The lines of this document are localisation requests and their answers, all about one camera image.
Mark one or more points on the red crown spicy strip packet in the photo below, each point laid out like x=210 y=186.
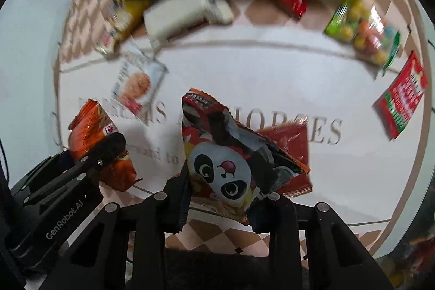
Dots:
x=397 y=104

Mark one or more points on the colourful candy bag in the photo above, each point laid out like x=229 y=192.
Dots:
x=361 y=26

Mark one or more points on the white tissue pack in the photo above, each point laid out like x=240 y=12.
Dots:
x=167 y=18

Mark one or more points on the orange snack bag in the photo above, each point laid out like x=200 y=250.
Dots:
x=89 y=128

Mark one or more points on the yellow panda snack bag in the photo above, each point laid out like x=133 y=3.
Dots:
x=123 y=18

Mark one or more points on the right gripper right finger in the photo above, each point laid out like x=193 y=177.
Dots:
x=336 y=258

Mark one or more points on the red panda snack bag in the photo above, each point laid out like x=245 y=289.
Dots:
x=230 y=165

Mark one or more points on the white cookie snack packet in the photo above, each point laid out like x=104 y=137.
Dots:
x=137 y=83

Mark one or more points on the checkered table mat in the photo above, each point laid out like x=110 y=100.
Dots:
x=269 y=69

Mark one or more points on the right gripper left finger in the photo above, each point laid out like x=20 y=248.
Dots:
x=124 y=247

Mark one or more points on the red jelly cup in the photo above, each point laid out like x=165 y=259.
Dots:
x=292 y=138

